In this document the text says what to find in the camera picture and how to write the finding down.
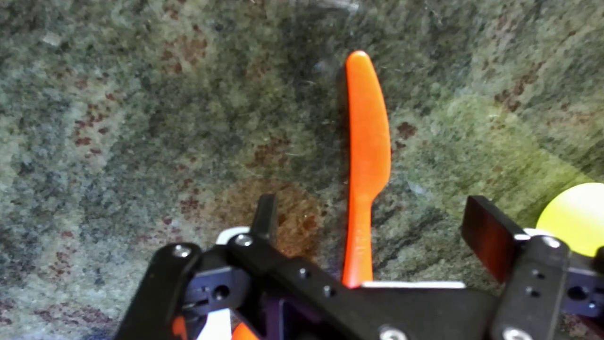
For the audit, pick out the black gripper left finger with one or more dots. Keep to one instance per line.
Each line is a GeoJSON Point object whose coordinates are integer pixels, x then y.
{"type": "Point", "coordinates": [266, 220]}

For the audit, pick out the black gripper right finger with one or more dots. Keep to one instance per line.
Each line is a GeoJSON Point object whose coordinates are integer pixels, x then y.
{"type": "Point", "coordinates": [493, 237]}

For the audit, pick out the orange plastic knife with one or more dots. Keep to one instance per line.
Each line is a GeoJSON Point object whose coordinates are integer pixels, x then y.
{"type": "Point", "coordinates": [368, 139]}

